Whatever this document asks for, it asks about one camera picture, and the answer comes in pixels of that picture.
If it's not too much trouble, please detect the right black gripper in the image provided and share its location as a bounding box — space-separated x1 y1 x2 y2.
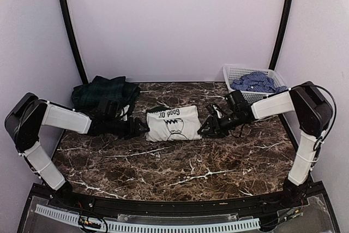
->
197 110 245 138

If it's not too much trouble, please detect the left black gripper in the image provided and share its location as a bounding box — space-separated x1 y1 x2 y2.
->
105 117 149 140

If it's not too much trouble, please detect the white and green raglan shirt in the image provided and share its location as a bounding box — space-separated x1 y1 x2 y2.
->
146 105 202 142

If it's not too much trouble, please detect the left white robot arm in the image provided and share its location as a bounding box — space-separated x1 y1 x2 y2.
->
4 93 150 209

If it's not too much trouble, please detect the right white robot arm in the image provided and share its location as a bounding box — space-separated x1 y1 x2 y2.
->
197 81 337 208

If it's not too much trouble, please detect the white plastic laundry basket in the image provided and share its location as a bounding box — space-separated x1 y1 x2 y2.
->
222 64 288 104

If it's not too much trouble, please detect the dark green plaid garment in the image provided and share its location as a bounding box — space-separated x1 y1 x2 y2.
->
71 76 141 112

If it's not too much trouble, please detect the blue checkered shirt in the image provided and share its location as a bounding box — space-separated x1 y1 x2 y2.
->
230 71 288 93

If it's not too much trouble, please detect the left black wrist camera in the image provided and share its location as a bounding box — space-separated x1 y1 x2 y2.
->
97 98 130 121

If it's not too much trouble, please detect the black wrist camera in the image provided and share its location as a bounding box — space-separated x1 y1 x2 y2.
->
207 90 250 116
97 98 130 121

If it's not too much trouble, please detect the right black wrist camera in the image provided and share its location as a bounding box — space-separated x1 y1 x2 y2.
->
207 90 250 116

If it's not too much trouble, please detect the black curved front rail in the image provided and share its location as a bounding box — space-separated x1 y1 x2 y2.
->
22 182 334 219

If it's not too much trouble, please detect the white slotted cable duct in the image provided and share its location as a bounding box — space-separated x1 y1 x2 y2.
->
35 204 260 232

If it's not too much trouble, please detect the left black frame post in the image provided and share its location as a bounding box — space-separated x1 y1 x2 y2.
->
59 0 88 84

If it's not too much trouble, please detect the black frame post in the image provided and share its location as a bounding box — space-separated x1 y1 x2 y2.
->
59 0 88 84
268 0 292 70

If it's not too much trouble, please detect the right black frame post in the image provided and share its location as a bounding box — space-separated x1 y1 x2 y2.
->
268 0 292 70

